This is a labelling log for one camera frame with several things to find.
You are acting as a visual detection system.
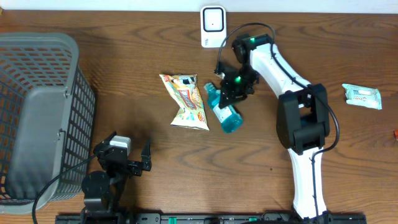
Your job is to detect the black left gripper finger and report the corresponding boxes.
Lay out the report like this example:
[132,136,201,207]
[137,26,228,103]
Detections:
[141,139,151,162]
[100,131,117,145]

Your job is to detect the grey plastic shopping basket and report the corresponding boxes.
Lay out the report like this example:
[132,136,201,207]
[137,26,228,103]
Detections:
[1,32,95,214]

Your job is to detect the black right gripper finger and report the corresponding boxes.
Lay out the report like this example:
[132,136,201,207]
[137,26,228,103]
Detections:
[219,88,232,109]
[228,94,248,105]

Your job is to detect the light blue wipes pack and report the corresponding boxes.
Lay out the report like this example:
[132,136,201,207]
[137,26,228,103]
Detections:
[342,83,382,110]

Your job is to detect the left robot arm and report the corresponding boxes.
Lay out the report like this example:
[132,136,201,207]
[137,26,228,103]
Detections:
[80,132,152,223]

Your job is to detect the white barcode scanner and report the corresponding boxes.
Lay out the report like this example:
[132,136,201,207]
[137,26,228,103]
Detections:
[200,6,227,48]

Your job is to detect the red snack packet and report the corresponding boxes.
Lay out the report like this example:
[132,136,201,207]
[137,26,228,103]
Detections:
[394,129,398,141]

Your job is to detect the teal mouthwash bottle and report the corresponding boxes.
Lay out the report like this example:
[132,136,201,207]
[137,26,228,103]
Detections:
[204,83,243,133]

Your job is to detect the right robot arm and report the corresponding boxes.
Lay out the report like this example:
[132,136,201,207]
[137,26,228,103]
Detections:
[216,34,330,220]

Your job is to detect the yellow snack bag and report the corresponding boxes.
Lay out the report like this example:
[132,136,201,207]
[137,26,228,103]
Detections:
[159,74,210,131]

